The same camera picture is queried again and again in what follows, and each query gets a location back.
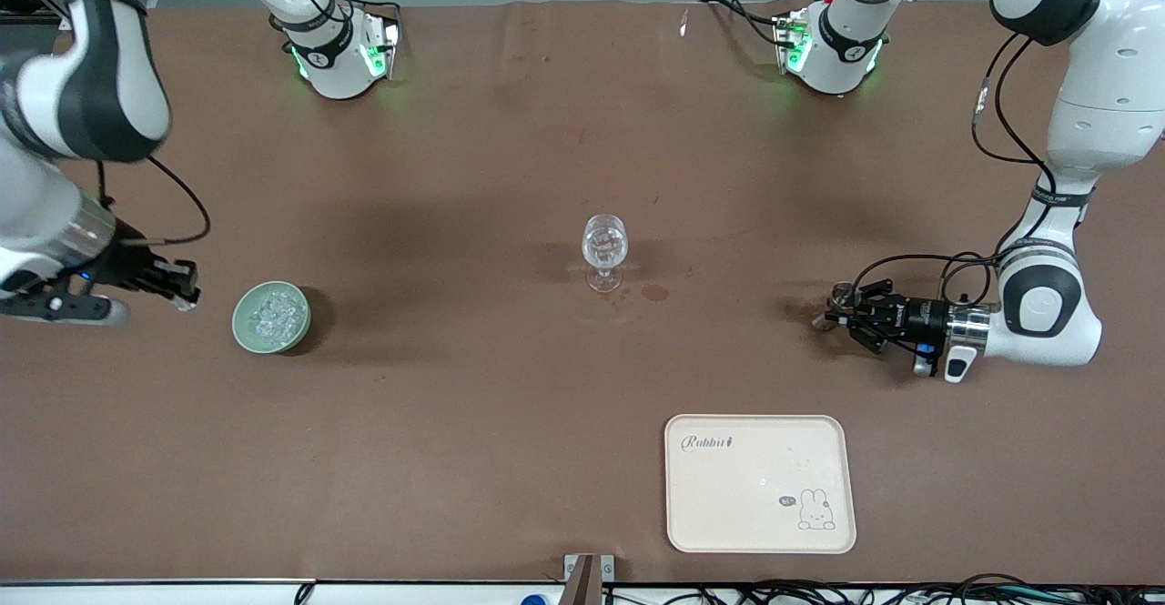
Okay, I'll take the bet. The brown table cover sheet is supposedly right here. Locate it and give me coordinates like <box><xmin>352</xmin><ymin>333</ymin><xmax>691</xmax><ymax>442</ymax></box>
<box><xmin>0</xmin><ymin>0</ymin><xmax>1165</xmax><ymax>585</ymax></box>

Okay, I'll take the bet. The heap of clear ice cubes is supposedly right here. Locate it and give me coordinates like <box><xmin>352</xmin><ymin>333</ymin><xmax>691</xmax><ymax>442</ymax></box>
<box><xmin>250</xmin><ymin>287</ymin><xmax>306</xmax><ymax>344</ymax></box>

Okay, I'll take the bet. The clear stemmed wine glass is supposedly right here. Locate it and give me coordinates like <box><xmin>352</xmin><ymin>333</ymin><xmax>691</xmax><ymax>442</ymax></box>
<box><xmin>581</xmin><ymin>214</ymin><xmax>631</xmax><ymax>294</ymax></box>

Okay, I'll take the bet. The black cable bundle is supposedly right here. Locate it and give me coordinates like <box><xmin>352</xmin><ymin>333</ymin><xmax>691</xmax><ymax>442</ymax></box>
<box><xmin>601</xmin><ymin>574</ymin><xmax>1165</xmax><ymax>605</ymax></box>

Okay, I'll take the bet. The black left base cable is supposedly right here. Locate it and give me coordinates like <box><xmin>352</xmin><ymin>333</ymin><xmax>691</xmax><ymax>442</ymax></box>
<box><xmin>699</xmin><ymin>0</ymin><xmax>785</xmax><ymax>47</ymax></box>

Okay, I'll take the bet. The white rabbit print tray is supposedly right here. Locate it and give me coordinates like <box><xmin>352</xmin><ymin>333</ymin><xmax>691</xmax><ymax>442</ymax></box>
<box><xmin>664</xmin><ymin>414</ymin><xmax>857</xmax><ymax>555</ymax></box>

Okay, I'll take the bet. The green ceramic bowl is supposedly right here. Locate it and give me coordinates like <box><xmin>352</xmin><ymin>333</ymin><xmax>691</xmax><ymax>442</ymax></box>
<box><xmin>231</xmin><ymin>280</ymin><xmax>312</xmax><ymax>354</ymax></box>

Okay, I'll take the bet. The grey metal bracket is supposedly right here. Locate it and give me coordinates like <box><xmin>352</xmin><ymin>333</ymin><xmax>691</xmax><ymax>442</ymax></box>
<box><xmin>563</xmin><ymin>554</ymin><xmax>616</xmax><ymax>605</ymax></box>

